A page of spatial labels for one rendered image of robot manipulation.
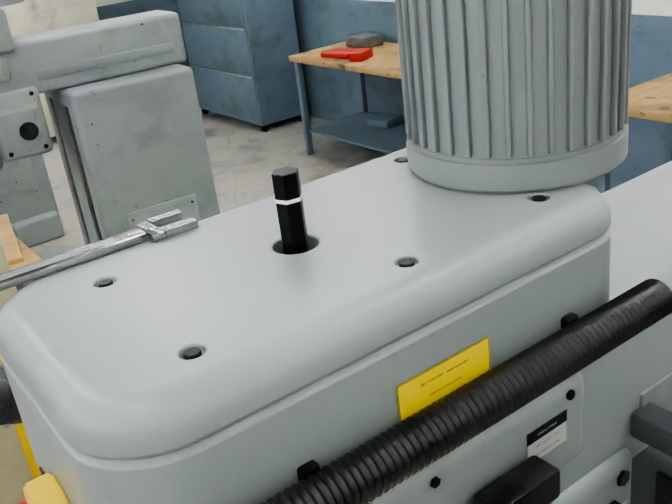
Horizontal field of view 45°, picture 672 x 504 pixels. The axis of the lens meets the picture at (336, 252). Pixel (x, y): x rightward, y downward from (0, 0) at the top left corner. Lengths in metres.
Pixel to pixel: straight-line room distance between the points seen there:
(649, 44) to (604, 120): 4.80
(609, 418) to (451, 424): 0.30
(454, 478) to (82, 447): 0.30
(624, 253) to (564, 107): 0.25
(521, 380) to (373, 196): 0.21
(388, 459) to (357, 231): 0.19
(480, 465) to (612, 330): 0.15
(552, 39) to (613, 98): 0.09
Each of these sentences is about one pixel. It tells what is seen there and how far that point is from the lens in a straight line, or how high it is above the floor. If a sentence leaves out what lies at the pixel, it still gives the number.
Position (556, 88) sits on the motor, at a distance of 0.67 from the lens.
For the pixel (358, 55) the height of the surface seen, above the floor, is 0.93.
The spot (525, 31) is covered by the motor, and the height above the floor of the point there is 2.02.
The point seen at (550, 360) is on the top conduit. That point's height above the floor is 1.80.
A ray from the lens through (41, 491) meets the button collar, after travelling 0.61.
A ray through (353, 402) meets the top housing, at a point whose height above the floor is 1.83.
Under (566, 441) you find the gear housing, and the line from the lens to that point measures 0.77.
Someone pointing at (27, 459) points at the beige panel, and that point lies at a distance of 2.66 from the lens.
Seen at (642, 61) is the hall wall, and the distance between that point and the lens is 5.55.
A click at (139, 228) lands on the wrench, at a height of 1.90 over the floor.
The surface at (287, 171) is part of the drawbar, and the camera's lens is 0.61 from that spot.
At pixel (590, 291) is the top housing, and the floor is 1.81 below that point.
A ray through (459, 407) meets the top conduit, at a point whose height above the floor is 1.81.
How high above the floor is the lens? 2.14
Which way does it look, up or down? 24 degrees down
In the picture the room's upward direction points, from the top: 7 degrees counter-clockwise
